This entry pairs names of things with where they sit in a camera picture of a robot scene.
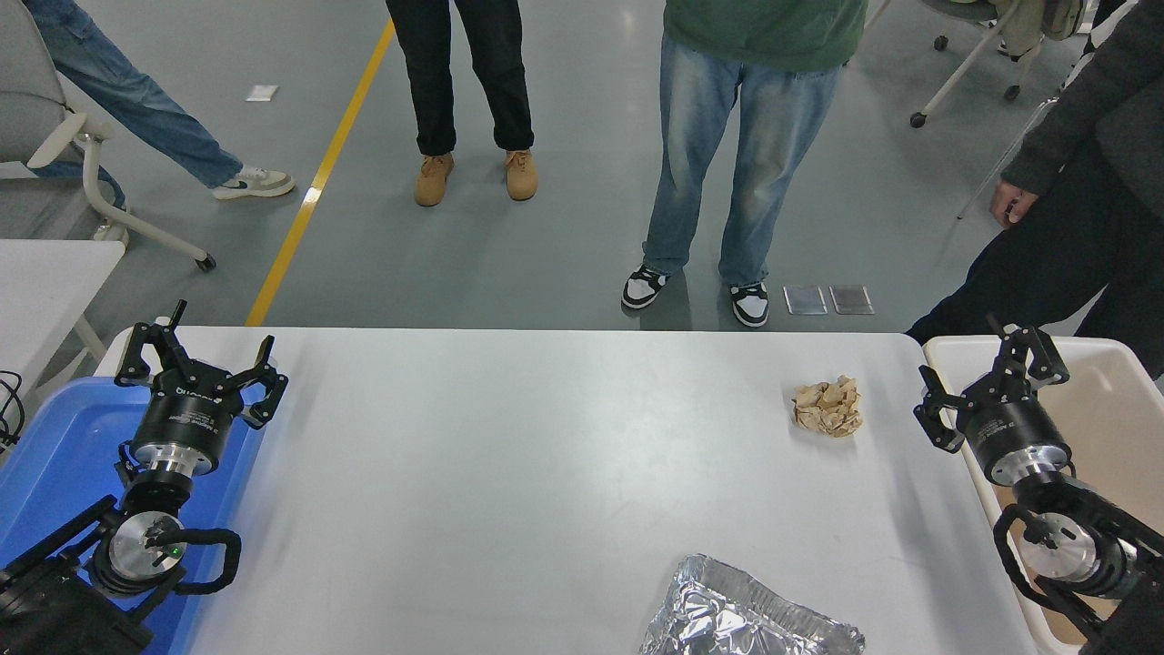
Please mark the grey office chair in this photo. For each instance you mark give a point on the grey office chair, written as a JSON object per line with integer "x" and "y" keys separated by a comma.
{"x": 23, "y": 109}

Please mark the person's right hand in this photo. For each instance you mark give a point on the person's right hand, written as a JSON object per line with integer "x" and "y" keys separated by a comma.
{"x": 1009, "y": 200}

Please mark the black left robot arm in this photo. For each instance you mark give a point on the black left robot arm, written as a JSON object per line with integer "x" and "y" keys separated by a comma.
{"x": 136, "y": 546}

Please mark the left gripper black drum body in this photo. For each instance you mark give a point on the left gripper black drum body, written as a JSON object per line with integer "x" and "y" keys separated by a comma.
{"x": 186, "y": 418}

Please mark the blue plastic tray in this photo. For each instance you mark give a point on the blue plastic tray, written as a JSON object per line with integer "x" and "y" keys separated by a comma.
{"x": 64, "y": 446}

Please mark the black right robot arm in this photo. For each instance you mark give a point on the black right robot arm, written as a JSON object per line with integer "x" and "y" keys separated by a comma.
{"x": 1055, "y": 550}

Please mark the white side table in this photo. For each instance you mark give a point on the white side table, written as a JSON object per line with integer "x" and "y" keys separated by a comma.
{"x": 45, "y": 282}

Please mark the square metal floor plate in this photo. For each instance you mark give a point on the square metal floor plate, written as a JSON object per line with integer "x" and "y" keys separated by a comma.
{"x": 806, "y": 299}
{"x": 851, "y": 299}

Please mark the tan paper ball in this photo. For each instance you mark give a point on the tan paper ball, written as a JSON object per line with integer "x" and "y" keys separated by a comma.
{"x": 827, "y": 407}

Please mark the beige jacket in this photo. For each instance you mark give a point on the beige jacket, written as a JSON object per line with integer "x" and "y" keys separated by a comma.
{"x": 1028, "y": 23}

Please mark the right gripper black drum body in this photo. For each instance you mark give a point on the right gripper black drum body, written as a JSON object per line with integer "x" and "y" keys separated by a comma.
{"x": 1014, "y": 428}

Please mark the white paper scrap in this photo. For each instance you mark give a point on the white paper scrap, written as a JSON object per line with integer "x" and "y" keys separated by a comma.
{"x": 262, "y": 93}

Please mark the silver foil tray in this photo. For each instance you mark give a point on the silver foil tray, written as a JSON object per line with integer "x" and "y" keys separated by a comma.
{"x": 727, "y": 619}

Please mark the person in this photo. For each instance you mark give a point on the person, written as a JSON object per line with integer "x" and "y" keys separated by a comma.
{"x": 436, "y": 82}
{"x": 709, "y": 136}
{"x": 145, "y": 109}
{"x": 1091, "y": 236}

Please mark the thin metal rod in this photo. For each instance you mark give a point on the thin metal rod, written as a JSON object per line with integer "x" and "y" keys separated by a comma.
{"x": 1000, "y": 164}

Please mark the large pale plastic bin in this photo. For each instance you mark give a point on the large pale plastic bin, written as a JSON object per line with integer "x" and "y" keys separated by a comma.
{"x": 1118, "y": 409}

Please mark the white-legged wheeled chair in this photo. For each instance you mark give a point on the white-legged wheeled chair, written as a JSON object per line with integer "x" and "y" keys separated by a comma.
{"x": 959, "y": 73}

